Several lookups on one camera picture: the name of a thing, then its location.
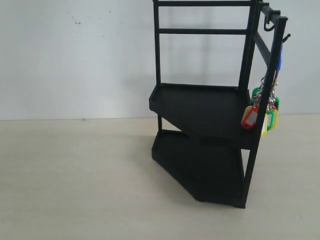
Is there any black two-tier corner rack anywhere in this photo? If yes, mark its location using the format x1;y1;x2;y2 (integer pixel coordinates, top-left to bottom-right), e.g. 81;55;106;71
148;0;288;209

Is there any bunch of colourful key tags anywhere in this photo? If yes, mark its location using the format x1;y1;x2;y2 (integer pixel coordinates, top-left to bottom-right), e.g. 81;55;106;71
240;44;286;138

